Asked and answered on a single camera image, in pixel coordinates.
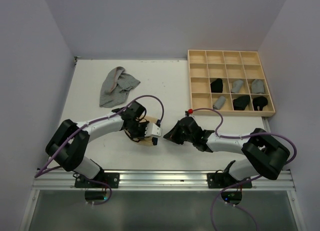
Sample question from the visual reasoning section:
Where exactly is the beige underwear with navy trim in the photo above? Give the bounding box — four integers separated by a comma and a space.
123, 114, 161, 146

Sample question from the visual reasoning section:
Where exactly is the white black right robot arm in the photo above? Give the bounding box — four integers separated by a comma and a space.
163, 116, 290, 188

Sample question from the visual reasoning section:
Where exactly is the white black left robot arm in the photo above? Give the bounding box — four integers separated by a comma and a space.
45, 101, 149, 188

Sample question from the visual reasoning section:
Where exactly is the grey striped underwear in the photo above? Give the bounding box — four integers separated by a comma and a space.
99, 66, 141, 108

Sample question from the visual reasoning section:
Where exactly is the grey rolled sock lower left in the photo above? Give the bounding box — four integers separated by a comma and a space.
212, 96, 226, 110

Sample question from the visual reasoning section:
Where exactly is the grey rolled sock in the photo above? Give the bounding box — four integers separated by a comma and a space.
230, 79, 244, 94
212, 96, 226, 110
251, 79, 265, 94

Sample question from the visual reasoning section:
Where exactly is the black rolled sock upper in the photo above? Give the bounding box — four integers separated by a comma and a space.
210, 78, 224, 93

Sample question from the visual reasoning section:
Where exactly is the black rolled sock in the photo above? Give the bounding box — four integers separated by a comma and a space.
210, 78, 224, 93
232, 95, 251, 111
252, 96, 269, 111

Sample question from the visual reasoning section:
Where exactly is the black rolled sock lower middle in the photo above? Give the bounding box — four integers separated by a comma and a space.
232, 95, 251, 111

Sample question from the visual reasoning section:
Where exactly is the wooden compartment tray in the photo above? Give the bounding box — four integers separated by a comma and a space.
187, 49, 276, 117

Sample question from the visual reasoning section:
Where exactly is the grey rolled sock middle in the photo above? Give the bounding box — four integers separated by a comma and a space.
230, 79, 244, 94

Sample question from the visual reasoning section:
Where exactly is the black rolled sock lower right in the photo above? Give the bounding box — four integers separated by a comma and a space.
252, 96, 269, 111

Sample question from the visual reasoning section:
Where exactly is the grey rolled sock right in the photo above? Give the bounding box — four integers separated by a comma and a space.
251, 79, 265, 94

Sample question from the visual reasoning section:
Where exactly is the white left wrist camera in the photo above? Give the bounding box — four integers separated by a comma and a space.
144, 122, 162, 138

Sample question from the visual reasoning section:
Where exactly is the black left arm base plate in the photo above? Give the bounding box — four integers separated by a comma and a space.
72, 172, 120, 189

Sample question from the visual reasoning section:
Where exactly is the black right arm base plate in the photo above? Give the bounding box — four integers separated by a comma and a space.
206, 172, 247, 189

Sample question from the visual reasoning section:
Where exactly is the aluminium frame rail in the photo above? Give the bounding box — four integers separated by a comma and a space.
32, 168, 296, 191

